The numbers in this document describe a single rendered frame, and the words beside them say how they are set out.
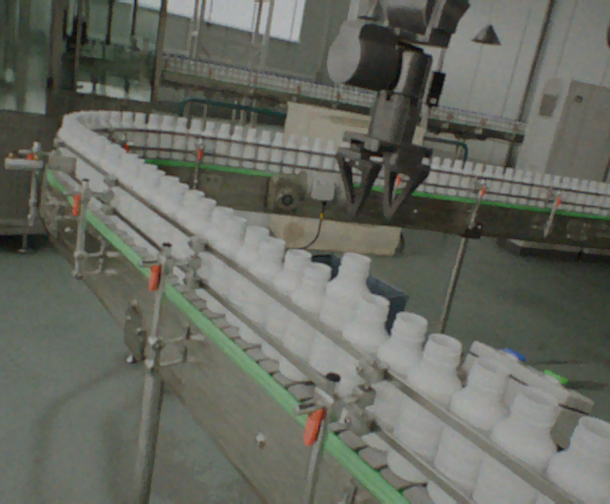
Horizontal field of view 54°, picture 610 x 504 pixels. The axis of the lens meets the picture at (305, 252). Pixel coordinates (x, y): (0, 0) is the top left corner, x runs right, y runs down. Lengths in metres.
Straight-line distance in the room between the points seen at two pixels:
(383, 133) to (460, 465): 0.38
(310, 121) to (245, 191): 2.48
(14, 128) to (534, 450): 3.72
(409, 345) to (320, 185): 1.81
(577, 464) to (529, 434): 0.05
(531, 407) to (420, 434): 0.14
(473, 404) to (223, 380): 0.45
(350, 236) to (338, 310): 4.57
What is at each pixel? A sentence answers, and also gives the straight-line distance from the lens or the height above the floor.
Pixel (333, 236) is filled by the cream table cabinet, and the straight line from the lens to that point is 5.28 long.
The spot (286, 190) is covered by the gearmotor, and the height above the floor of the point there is 0.96.
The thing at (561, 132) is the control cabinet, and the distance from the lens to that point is 6.85.
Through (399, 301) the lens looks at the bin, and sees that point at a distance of 1.48.
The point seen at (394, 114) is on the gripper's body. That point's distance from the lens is 0.73.
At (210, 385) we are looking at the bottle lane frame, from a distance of 1.01.
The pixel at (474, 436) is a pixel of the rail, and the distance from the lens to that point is 0.63.
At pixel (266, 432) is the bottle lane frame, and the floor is 0.92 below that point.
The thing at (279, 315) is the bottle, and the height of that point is 1.07.
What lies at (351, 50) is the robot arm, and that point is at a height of 1.44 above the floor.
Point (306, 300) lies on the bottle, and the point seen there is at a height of 1.12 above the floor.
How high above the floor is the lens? 1.41
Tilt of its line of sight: 16 degrees down
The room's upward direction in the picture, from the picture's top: 11 degrees clockwise
